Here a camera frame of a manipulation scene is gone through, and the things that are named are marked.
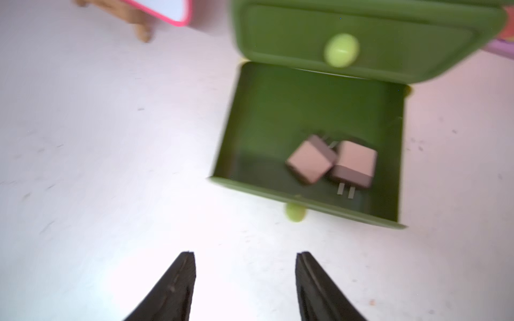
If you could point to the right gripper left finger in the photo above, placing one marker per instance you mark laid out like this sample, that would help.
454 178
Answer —
171 297

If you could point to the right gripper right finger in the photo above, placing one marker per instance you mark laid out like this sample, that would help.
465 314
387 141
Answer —
319 298

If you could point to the pink plug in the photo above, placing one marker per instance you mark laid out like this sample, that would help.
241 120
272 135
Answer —
311 160
355 167

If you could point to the pink framed whiteboard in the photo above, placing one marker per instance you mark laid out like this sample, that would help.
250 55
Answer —
141 13

